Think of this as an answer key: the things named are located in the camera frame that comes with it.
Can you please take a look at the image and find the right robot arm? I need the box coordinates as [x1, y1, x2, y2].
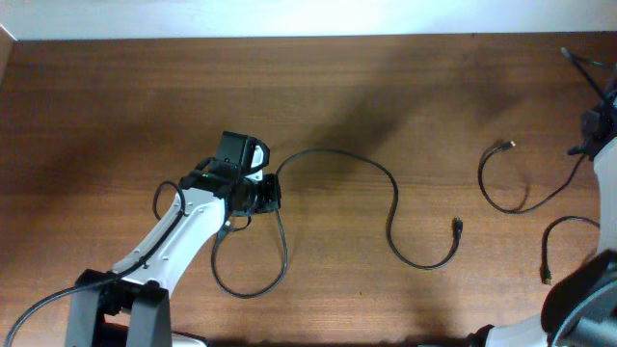
[469, 76, 616, 346]

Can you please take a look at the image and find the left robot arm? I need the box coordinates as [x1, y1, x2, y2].
[65, 131, 281, 346]

